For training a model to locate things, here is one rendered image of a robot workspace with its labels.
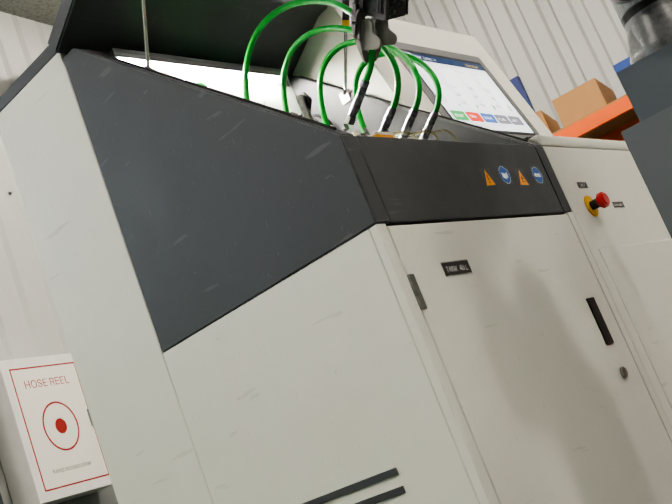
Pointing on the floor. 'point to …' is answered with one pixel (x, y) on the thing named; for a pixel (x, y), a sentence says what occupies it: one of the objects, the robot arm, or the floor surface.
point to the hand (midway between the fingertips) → (367, 54)
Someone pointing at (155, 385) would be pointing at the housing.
